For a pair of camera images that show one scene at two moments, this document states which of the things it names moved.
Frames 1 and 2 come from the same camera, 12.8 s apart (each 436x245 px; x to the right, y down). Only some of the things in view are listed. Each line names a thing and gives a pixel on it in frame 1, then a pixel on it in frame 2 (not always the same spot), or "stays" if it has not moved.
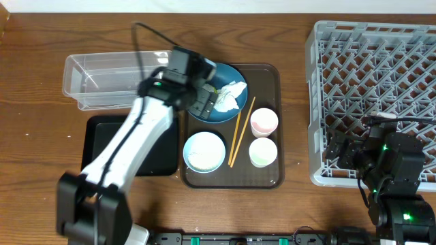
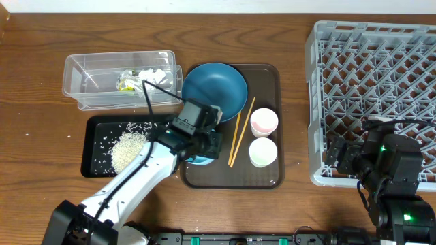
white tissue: x=226 y=100 -> x=133 y=79
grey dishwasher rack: x=357 y=68 stays
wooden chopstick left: x=234 y=138 stays
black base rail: x=259 y=238 stays
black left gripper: x=204 y=105 -> x=214 y=145
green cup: x=262 y=152 stays
